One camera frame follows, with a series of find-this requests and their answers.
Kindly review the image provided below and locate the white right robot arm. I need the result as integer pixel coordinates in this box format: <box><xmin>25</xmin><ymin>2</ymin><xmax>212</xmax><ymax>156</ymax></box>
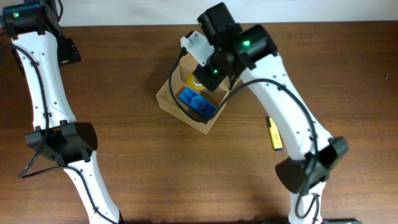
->
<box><xmin>190</xmin><ymin>2</ymin><xmax>349</xmax><ymax>223</ymax></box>

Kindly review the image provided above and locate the yellow highlighter pen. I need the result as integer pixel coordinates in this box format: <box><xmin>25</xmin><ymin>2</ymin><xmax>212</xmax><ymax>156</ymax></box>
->
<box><xmin>267</xmin><ymin>117</ymin><xmax>283</xmax><ymax>151</ymax></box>

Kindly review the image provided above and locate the brown cardboard box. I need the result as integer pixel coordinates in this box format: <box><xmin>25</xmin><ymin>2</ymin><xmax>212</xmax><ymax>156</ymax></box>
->
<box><xmin>156</xmin><ymin>54</ymin><xmax>231</xmax><ymax>134</ymax></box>

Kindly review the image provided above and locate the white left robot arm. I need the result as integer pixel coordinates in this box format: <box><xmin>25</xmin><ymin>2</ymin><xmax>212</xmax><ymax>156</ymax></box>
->
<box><xmin>1</xmin><ymin>1</ymin><xmax>124</xmax><ymax>223</ymax></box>

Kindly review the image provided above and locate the blue whiteboard eraser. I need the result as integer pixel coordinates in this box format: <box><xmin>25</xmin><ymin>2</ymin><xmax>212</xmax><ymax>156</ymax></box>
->
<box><xmin>178</xmin><ymin>87</ymin><xmax>216</xmax><ymax>119</ymax></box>

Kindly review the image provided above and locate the yellow tape roll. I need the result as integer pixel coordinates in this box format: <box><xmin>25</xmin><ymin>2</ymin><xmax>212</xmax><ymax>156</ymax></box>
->
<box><xmin>187</xmin><ymin>72</ymin><xmax>206</xmax><ymax>90</ymax></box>

